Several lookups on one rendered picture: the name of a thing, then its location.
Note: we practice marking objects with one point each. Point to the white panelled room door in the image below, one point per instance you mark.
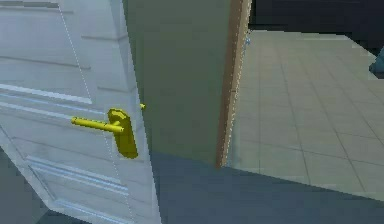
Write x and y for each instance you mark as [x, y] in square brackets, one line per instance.
[60, 66]

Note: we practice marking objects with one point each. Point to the teal blue object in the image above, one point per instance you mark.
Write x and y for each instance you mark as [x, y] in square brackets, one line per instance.
[378, 63]

